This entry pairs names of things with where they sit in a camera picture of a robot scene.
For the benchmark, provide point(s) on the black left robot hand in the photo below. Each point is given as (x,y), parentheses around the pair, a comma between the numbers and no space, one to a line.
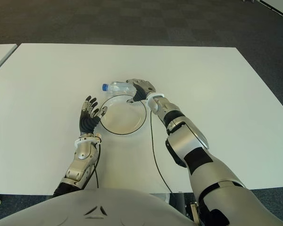
(88,120)

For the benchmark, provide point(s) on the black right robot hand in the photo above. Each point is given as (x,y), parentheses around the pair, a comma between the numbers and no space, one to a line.
(141,90)

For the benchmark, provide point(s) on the clear blue-capped water bottle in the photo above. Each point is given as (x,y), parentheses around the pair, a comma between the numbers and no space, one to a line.
(119,87)

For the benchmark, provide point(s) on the white black-rimmed plate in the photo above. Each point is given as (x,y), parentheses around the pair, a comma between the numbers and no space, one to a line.
(122,115)

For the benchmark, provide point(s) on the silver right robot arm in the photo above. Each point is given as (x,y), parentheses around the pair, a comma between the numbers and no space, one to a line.
(198,153)

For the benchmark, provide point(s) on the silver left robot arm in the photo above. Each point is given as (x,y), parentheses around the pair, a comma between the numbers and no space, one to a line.
(82,160)

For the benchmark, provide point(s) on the grey robot torso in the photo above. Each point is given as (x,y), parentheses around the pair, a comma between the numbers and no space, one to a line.
(96,207)

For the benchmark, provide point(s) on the white board panel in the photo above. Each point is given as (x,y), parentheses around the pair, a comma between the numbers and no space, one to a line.
(280,8)

